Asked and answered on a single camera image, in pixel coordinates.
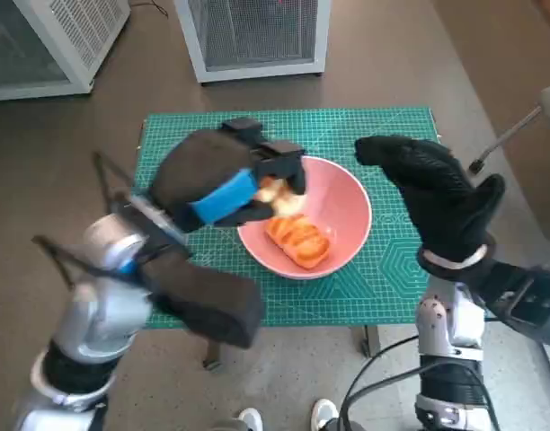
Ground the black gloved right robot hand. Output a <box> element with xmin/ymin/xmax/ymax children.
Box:
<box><xmin>354</xmin><ymin>135</ymin><xmax>506</xmax><ymax>270</ymax></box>

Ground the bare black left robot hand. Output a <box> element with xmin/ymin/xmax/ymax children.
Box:
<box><xmin>148</xmin><ymin>119</ymin><xmax>308</xmax><ymax>234</ymax></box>

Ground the round toy bread bun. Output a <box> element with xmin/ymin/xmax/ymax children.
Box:
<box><xmin>255</xmin><ymin>175</ymin><xmax>306</xmax><ymax>219</ymax></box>

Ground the pink bowl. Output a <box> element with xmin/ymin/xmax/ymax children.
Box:
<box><xmin>236</xmin><ymin>155</ymin><xmax>373</xmax><ymax>280</ymax></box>

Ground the long striped toy bread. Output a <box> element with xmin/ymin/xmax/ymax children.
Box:
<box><xmin>264</xmin><ymin>214</ymin><xmax>331</xmax><ymax>269</ymax></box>

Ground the green cutting mat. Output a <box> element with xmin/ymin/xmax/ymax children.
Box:
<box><xmin>135</xmin><ymin>106</ymin><xmax>490</xmax><ymax>327</ymax></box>

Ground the white mesh cabinet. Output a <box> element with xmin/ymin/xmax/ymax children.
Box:
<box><xmin>0</xmin><ymin>0</ymin><xmax>131</xmax><ymax>102</ymax></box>
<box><xmin>172</xmin><ymin>0</ymin><xmax>331</xmax><ymax>84</ymax></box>

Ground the dark metal table leg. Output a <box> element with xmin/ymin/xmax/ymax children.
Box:
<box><xmin>201</xmin><ymin>340</ymin><xmax>225</xmax><ymax>372</ymax></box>
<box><xmin>360</xmin><ymin>323</ymin><xmax>383</xmax><ymax>359</ymax></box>

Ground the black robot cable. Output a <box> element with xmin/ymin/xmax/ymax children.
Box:
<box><xmin>91</xmin><ymin>151</ymin><xmax>137</xmax><ymax>216</ymax></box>
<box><xmin>340</xmin><ymin>334</ymin><xmax>420</xmax><ymax>431</ymax></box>
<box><xmin>346</xmin><ymin>363</ymin><xmax>503</xmax><ymax>431</ymax></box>
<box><xmin>31</xmin><ymin>235</ymin><xmax>141</xmax><ymax>288</ymax></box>

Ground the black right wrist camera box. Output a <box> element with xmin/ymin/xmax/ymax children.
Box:
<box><xmin>470</xmin><ymin>259</ymin><xmax>550</xmax><ymax>349</ymax></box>

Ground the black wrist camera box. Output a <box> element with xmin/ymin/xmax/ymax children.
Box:
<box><xmin>108</xmin><ymin>192</ymin><xmax>263</xmax><ymax>349</ymax></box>
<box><xmin>470</xmin><ymin>259</ymin><xmax>550</xmax><ymax>349</ymax></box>

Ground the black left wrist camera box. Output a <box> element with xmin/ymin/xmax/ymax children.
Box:
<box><xmin>108</xmin><ymin>192</ymin><xmax>263</xmax><ymax>349</ymax></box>

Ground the thin black floor cable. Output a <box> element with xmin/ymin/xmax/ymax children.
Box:
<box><xmin>129</xmin><ymin>0</ymin><xmax>168</xmax><ymax>19</ymax></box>

